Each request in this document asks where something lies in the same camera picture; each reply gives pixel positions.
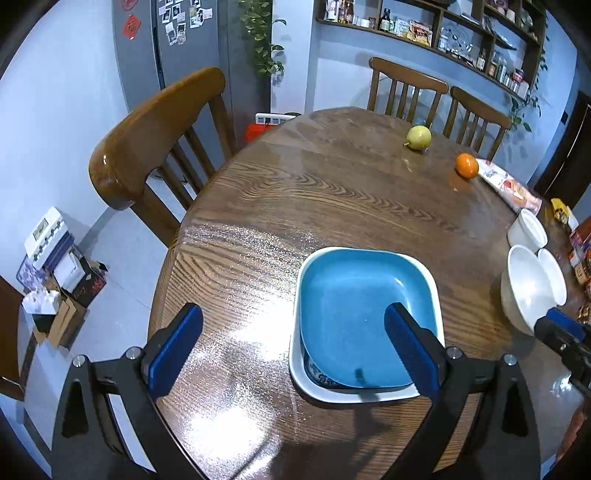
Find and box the large white bowl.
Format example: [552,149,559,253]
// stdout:
[501,244,561,336]

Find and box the row of jars and bottles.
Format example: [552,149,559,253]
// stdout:
[323,0,532,93]

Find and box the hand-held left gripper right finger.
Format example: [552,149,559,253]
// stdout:
[384,302,541,480]

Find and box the blue patterned box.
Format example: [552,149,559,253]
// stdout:
[16,256,47,291]

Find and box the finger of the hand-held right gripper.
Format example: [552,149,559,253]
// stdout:
[534,316,578,356]
[546,307,586,341]

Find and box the white straight-sided bowl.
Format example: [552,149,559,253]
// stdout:
[507,209,549,253]

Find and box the orange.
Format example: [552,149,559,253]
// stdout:
[455,153,478,179]

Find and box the wooden wall shelf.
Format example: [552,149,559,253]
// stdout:
[315,0,548,100]

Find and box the dark wooden door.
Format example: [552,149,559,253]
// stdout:
[533,90,591,208]

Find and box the white snack bag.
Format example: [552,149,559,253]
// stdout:
[475,158,543,214]

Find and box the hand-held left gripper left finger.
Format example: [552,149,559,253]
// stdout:
[51,302,204,480]

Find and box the small white bowl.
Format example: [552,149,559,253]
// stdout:
[538,248,568,306]

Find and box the cardboard box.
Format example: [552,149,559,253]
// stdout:
[30,291,88,347]

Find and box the black box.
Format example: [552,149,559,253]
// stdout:
[74,261,109,305]

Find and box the wooden chair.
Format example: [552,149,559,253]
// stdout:
[368,56,450,127]
[443,86,513,160]
[89,67,238,247]

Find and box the trailing vine plant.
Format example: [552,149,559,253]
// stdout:
[238,0,287,86]
[508,9,550,132]

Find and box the yellow snack packet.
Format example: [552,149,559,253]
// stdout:
[550,198,579,232]

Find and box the green pear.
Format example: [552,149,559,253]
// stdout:
[405,124,432,151]

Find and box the cluster of photo magnets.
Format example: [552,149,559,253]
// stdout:
[157,0,214,46]

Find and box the grey refrigerator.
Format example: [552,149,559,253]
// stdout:
[112,0,236,158]

